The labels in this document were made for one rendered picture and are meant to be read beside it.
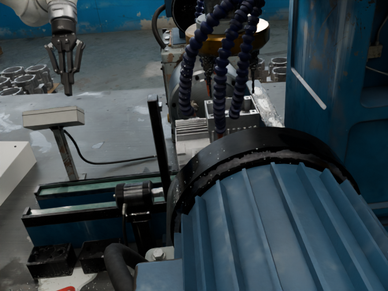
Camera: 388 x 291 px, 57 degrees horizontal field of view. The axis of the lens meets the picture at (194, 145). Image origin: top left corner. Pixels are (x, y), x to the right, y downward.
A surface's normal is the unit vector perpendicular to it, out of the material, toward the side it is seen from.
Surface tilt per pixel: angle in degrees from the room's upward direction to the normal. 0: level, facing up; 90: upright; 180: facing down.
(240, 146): 14
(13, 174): 90
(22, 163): 90
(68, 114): 52
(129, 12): 90
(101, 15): 90
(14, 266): 0
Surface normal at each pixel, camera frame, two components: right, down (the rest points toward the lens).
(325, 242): 0.14, -0.85
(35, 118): -0.01, -0.11
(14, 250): -0.09, -0.84
